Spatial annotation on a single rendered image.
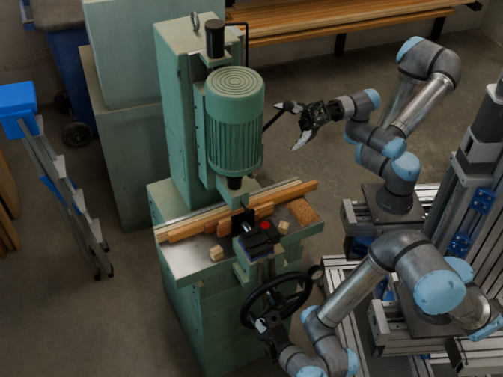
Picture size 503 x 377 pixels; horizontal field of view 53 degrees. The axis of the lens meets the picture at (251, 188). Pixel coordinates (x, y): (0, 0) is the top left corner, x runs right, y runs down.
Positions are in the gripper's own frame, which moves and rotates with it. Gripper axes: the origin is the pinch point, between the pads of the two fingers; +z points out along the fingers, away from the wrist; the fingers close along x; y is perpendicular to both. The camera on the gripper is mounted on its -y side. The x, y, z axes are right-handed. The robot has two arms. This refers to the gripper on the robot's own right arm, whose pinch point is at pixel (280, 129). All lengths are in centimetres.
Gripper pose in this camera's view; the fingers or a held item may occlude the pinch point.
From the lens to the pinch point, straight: 160.0
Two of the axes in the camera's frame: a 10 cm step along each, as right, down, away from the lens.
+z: -8.9, 3.1, -3.4
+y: 2.9, -1.9, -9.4
